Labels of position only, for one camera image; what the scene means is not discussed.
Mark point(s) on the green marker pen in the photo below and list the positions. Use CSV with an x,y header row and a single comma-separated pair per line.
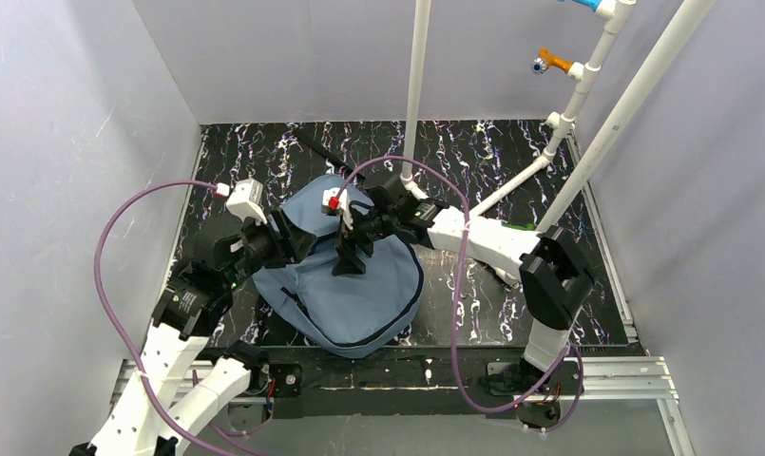
x,y
525,227

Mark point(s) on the orange blue pipe valve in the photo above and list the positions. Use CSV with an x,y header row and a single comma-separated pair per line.
x,y
545,60

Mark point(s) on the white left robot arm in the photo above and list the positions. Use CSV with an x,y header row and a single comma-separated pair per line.
x,y
148,418

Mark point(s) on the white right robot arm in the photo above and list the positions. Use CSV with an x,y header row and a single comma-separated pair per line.
x,y
554,274

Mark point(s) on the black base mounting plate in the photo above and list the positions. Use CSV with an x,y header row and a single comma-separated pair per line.
x,y
393,380

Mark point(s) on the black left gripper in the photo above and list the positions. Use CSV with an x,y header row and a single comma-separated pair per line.
x,y
288,236

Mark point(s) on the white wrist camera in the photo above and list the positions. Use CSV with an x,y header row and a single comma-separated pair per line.
x,y
336,203
243,200

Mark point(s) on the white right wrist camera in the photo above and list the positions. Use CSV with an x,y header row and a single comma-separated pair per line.
x,y
336,203

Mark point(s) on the light blue student backpack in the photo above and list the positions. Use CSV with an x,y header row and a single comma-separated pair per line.
x,y
349,315

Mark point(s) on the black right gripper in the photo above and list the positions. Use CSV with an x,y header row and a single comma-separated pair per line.
x,y
352,234

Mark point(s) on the white pvc pipe frame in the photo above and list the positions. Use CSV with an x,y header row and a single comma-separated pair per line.
x,y
615,14

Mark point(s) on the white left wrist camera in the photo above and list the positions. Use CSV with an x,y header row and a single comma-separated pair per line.
x,y
243,200

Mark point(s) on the aluminium rail frame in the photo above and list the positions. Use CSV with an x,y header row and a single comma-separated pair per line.
x,y
605,378

